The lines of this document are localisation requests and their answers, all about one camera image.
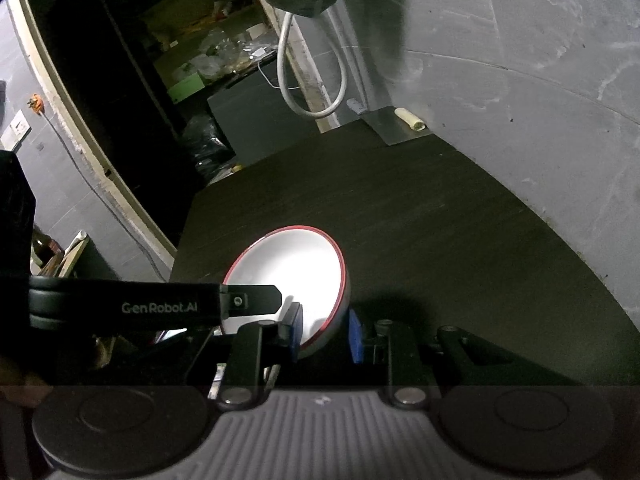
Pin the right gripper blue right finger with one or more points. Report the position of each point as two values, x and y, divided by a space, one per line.
355 336

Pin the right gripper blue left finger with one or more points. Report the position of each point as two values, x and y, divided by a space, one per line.
293 327

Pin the green box on shelf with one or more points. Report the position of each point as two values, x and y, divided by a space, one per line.
185 88

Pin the cleaver with cream handle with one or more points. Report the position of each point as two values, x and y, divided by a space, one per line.
390 128

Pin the white bowl red rim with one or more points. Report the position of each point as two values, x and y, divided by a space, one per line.
307 266

